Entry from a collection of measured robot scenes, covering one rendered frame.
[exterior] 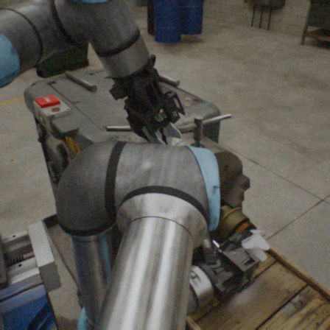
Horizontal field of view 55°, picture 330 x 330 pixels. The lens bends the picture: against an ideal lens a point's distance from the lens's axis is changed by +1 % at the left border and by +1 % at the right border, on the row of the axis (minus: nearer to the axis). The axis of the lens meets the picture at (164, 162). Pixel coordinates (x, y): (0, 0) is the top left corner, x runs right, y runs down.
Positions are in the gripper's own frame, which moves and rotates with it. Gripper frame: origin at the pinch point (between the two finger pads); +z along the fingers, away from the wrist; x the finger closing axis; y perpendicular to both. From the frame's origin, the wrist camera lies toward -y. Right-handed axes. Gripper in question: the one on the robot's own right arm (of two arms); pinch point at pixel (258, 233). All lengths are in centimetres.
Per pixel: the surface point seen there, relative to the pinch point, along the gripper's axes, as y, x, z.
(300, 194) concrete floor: -68, -105, 158
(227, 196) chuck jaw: -11.9, 3.5, 0.9
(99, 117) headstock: -47, 18, -17
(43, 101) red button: -65, 19, -28
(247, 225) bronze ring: -1.5, 3.1, -2.8
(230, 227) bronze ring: -3.9, 2.4, -6.2
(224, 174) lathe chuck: -16.0, 7.4, 3.3
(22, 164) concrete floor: -245, -105, -14
